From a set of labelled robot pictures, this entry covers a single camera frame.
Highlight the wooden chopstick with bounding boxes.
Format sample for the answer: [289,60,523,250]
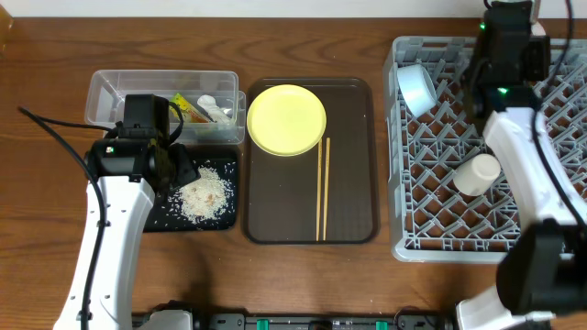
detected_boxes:
[322,137,331,241]
[316,138,323,242]

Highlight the yellow green snack wrapper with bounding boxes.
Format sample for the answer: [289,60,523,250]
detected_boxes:
[170,93,210,123]

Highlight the crumpled white napkin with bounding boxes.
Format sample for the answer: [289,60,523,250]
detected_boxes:
[197,94,230,124]

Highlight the yellow plate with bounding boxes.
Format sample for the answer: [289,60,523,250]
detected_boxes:
[247,84,327,157]

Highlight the dark brown serving tray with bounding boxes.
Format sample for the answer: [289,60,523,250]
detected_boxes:
[242,78,380,245]

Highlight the grey dishwasher rack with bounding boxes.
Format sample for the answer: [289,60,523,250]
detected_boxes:
[383,36,586,264]

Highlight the clear plastic bin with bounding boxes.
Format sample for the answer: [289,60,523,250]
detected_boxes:
[85,70,247,145]

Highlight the light blue bowl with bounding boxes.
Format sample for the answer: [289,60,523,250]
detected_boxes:
[397,64,437,117]

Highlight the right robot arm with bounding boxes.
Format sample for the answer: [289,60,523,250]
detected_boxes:
[456,30,586,329]

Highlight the black tray bin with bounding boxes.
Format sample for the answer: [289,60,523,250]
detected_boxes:
[144,146,238,233]

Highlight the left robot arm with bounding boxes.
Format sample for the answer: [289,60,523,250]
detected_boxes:
[54,138,199,329]

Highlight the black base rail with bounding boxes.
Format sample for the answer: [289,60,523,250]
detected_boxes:
[131,301,458,330]

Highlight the pale green cup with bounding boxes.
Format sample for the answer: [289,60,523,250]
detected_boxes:
[453,154,502,196]

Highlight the pile of rice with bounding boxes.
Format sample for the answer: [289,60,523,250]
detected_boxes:
[163,166,236,228]

